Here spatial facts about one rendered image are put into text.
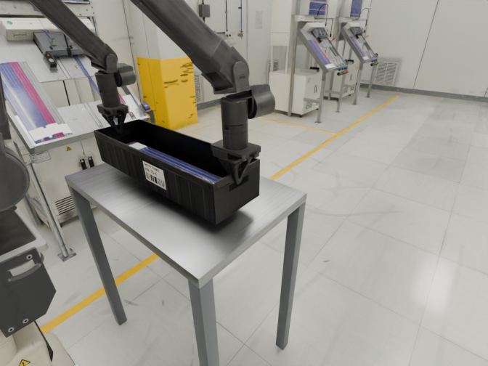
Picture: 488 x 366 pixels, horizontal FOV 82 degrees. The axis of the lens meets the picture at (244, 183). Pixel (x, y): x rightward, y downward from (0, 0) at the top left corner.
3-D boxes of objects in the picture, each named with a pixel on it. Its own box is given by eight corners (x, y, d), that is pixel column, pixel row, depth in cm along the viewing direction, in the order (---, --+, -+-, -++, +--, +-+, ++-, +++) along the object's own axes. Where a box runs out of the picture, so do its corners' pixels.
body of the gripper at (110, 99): (115, 106, 102) (110, 85, 98) (130, 111, 96) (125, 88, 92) (97, 110, 97) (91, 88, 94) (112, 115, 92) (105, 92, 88)
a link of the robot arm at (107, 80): (89, 70, 89) (100, 71, 86) (108, 67, 94) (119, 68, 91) (95, 92, 93) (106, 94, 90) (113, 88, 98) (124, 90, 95)
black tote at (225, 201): (102, 160, 99) (93, 130, 94) (144, 146, 111) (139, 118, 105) (216, 225, 67) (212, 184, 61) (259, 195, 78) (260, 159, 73)
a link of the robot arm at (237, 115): (214, 94, 58) (231, 98, 55) (240, 88, 62) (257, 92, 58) (216, 125, 62) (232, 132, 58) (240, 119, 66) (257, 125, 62)
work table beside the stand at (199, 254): (216, 441, 97) (198, 279, 58) (115, 321, 137) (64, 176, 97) (287, 343, 127) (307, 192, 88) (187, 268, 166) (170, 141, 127)
